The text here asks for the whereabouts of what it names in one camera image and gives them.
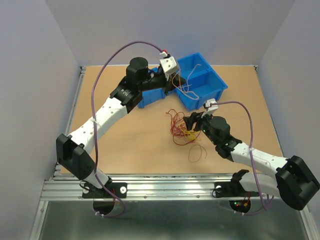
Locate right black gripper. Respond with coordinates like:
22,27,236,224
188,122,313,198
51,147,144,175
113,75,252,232
183,109,219,146

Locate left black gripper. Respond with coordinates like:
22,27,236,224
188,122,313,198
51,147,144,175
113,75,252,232
138,71,186,96

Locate yellow wires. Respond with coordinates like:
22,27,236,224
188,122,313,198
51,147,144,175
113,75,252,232
179,119,198,141

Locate red wires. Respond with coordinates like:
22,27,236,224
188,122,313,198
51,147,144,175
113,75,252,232
165,107,202,147

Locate small blue plastic bin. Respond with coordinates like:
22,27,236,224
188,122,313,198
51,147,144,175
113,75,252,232
137,66,168,109

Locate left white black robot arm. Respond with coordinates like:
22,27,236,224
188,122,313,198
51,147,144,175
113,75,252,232
56,55,179,197

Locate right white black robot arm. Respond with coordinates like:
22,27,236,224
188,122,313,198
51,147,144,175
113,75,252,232
183,112,320,211

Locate large blue divided bin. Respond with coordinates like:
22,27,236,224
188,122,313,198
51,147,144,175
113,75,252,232
175,52,228,112

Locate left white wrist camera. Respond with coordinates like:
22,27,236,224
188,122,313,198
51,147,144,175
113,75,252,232
160,56,179,75

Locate loose red wire loop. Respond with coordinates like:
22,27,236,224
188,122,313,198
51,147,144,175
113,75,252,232
188,143,208,163

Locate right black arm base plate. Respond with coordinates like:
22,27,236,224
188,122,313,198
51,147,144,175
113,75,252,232
211,181,259,198

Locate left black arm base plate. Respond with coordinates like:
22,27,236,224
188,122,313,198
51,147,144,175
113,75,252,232
79,181,128,199

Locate aluminium extrusion rail frame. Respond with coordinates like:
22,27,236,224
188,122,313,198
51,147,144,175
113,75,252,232
28,65,320,240

